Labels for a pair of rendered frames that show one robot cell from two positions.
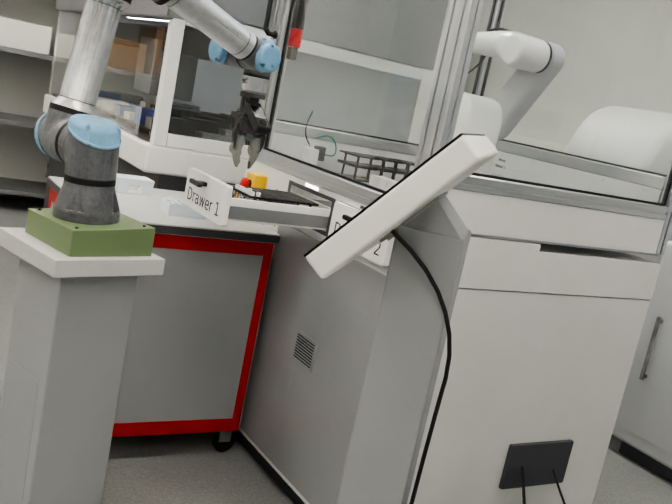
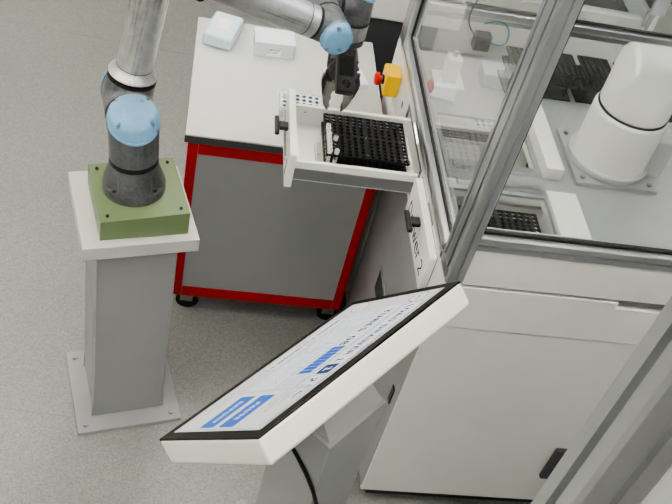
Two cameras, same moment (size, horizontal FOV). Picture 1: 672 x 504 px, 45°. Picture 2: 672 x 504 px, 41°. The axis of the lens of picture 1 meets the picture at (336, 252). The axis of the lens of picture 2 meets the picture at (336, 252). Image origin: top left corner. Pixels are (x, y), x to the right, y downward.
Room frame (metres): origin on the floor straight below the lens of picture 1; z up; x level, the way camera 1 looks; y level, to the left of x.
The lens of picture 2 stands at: (0.50, -0.43, 2.32)
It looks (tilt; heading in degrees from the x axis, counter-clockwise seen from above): 43 degrees down; 19
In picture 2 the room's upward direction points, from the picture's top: 16 degrees clockwise
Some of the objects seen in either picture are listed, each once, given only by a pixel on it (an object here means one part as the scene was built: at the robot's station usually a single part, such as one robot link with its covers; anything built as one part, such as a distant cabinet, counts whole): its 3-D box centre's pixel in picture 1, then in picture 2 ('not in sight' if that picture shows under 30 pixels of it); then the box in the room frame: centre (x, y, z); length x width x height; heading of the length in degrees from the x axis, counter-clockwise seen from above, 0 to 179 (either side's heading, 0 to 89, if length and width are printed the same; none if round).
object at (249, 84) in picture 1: (253, 85); (350, 28); (2.32, 0.32, 1.20); 0.08 x 0.08 x 0.05
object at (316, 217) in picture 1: (272, 206); (366, 149); (2.36, 0.21, 0.86); 0.40 x 0.26 x 0.06; 123
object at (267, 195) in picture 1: (269, 204); (363, 147); (2.35, 0.22, 0.87); 0.22 x 0.18 x 0.06; 123
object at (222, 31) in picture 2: not in sight; (223, 30); (2.66, 0.88, 0.78); 0.15 x 0.10 x 0.04; 19
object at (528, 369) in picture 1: (407, 360); (519, 298); (2.64, -0.31, 0.40); 1.03 x 0.95 x 0.80; 33
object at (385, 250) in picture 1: (360, 232); (420, 232); (2.15, -0.05, 0.87); 0.29 x 0.02 x 0.11; 33
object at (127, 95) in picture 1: (212, 87); not in sight; (4.04, 0.76, 1.13); 1.78 x 1.14 x 0.45; 33
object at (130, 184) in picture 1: (131, 184); (273, 43); (2.72, 0.73, 0.79); 0.13 x 0.09 x 0.05; 126
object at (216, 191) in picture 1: (206, 195); (289, 136); (2.24, 0.39, 0.87); 0.29 x 0.02 x 0.11; 33
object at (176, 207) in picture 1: (183, 208); (299, 106); (2.50, 0.49, 0.78); 0.12 x 0.08 x 0.04; 121
